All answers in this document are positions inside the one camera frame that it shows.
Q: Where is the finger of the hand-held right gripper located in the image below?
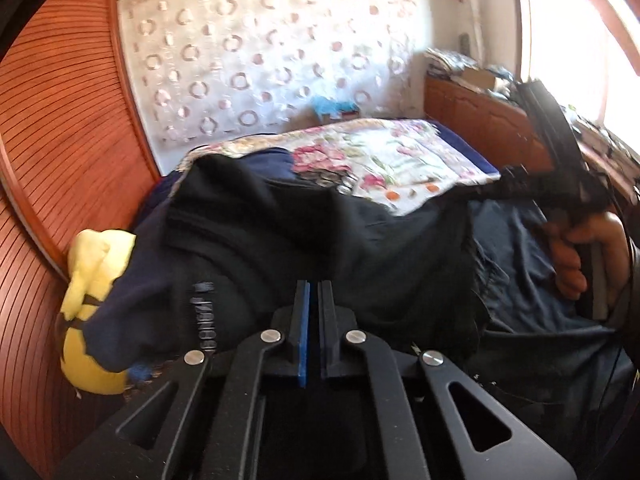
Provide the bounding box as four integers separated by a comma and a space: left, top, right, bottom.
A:
515, 79, 583, 181

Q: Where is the tied window curtain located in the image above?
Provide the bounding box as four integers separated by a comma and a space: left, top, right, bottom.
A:
447, 0, 486, 61

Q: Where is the floral blanket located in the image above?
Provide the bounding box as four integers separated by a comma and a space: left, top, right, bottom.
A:
187, 117, 501, 218

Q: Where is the black t-shirt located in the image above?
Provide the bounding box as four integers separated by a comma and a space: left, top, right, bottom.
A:
82, 149, 638, 433

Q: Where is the window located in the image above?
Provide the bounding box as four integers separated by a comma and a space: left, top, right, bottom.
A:
515, 0, 640, 131

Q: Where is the cardboard box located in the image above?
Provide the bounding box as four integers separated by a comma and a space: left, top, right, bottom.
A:
460, 67, 501, 92

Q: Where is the wooden slatted wardrobe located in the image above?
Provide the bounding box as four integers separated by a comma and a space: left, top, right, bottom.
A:
0, 0, 163, 476

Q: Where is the stack of patterned cloths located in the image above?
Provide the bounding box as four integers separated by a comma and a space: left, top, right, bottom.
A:
425, 47, 478, 78

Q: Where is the circle-patterned sheer curtain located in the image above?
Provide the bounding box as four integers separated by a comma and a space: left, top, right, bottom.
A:
117, 0, 431, 143

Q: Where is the long wooden cabinet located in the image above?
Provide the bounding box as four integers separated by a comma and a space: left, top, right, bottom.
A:
424, 75, 640, 201

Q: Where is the navy blanket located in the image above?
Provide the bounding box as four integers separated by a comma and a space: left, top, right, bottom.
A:
430, 119, 501, 176

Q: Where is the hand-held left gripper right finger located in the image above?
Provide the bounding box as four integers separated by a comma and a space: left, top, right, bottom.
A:
316, 280, 578, 480

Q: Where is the blue box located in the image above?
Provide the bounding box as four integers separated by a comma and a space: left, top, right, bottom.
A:
312, 96, 358, 122

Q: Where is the yellow plush toy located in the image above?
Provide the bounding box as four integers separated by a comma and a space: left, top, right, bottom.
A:
60, 229, 138, 396

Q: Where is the orange-print bed sheet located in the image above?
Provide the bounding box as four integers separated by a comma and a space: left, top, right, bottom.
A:
350, 180, 466, 217

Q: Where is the person's right forearm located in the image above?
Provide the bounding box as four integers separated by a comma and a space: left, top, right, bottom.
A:
620, 232, 640, 321

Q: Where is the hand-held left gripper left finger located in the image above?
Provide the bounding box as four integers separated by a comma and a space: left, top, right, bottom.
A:
65, 280, 312, 480

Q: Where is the person's right hand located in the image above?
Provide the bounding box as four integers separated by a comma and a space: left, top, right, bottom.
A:
542, 210, 632, 303

